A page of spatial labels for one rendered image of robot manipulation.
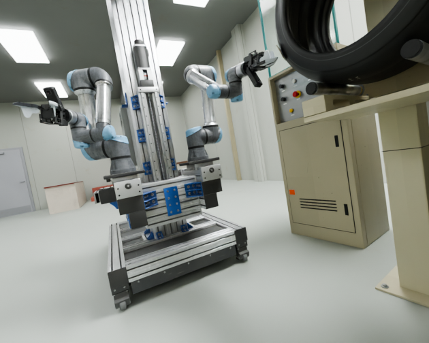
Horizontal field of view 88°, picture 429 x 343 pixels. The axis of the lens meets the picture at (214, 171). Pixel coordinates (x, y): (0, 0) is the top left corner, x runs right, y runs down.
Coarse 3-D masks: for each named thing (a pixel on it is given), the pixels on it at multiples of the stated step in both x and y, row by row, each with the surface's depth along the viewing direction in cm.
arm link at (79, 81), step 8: (72, 72) 129; (80, 72) 128; (88, 72) 128; (72, 80) 129; (80, 80) 128; (88, 80) 129; (72, 88) 132; (80, 88) 129; (88, 88) 130; (80, 96) 130; (88, 96) 131; (80, 104) 131; (88, 104) 131; (88, 112) 131; (88, 128) 131; (96, 144) 131; (88, 152) 131; (96, 152) 131; (96, 160) 136
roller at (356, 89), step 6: (312, 84) 79; (318, 84) 79; (324, 84) 81; (330, 84) 84; (336, 84) 86; (342, 84) 89; (348, 84) 92; (306, 90) 81; (312, 90) 80; (318, 90) 79; (324, 90) 81; (330, 90) 83; (336, 90) 86; (342, 90) 88; (348, 90) 90; (354, 90) 93; (360, 90) 96
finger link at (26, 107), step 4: (12, 104) 91; (16, 104) 92; (20, 104) 93; (24, 104) 94; (28, 104) 96; (32, 104) 96; (36, 104) 98; (24, 108) 95; (28, 108) 96; (32, 108) 98; (36, 108) 98; (24, 112) 95; (28, 112) 96; (32, 112) 97; (36, 112) 99; (28, 116) 96
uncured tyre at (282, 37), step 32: (288, 0) 83; (320, 0) 98; (416, 0) 54; (288, 32) 83; (320, 32) 101; (384, 32) 60; (416, 32) 58; (320, 64) 76; (352, 64) 69; (384, 64) 66
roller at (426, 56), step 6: (408, 42) 57; (414, 42) 56; (420, 42) 55; (402, 48) 58; (408, 48) 57; (414, 48) 56; (420, 48) 55; (426, 48) 57; (402, 54) 58; (408, 54) 57; (414, 54) 56; (420, 54) 57; (426, 54) 58; (414, 60) 59; (420, 60) 60; (426, 60) 61
